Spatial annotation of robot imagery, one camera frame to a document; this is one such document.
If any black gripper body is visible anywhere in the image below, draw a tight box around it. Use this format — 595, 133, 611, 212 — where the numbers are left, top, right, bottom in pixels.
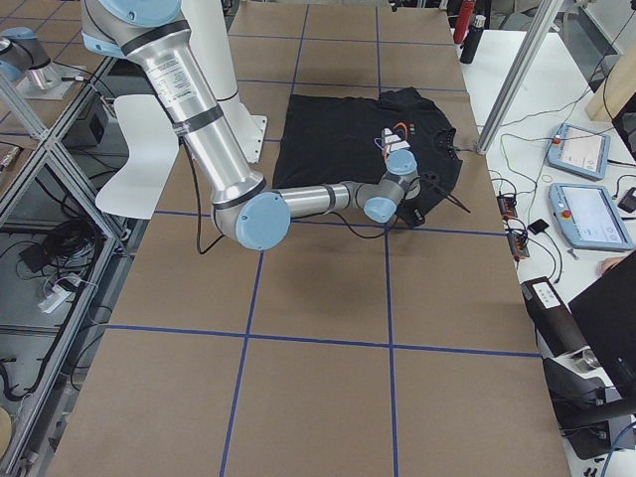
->
420, 171, 440, 188

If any black graphic t-shirt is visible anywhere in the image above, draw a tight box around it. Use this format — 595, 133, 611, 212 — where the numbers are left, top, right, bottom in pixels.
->
272, 87, 462, 227

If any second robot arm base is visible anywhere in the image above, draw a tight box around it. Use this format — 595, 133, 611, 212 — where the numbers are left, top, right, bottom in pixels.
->
1, 27, 70, 100

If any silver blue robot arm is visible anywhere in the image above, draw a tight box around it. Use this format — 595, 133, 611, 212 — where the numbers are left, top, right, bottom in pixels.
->
81, 1, 455, 250

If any orange circuit board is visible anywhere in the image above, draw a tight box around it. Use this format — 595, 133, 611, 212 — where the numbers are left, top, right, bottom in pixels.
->
497, 195, 518, 219

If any black water bottle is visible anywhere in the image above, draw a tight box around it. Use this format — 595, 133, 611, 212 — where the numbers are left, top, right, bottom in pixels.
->
459, 14, 487, 65

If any lower teach pendant tablet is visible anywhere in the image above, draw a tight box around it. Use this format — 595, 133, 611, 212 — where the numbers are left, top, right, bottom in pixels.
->
549, 183, 634, 251

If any teach pendant tablet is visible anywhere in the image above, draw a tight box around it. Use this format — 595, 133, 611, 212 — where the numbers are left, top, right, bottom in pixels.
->
548, 123, 610, 181
549, 183, 634, 251

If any upper teach pendant tablet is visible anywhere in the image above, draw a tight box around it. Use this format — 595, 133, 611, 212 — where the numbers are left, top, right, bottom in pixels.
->
548, 123, 610, 181

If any black cylinder device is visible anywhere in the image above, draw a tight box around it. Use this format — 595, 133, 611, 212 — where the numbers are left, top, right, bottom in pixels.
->
521, 277, 589, 357

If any red water bottle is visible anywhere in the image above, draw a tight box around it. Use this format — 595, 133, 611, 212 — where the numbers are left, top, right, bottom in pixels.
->
453, 0, 475, 45

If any black monitor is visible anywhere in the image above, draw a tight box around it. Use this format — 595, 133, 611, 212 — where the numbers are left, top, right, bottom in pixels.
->
569, 253, 635, 398

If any white plastic chair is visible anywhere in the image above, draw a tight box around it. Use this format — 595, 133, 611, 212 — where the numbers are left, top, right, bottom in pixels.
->
95, 94, 179, 220

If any aluminium frame post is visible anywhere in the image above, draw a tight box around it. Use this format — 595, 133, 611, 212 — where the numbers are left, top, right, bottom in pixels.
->
476, 0, 563, 155

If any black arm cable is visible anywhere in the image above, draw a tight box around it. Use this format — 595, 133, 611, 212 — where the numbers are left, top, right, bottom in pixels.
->
179, 138, 226, 255

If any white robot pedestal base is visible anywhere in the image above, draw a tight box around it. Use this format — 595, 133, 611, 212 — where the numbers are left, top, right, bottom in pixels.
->
181, 0, 267, 164

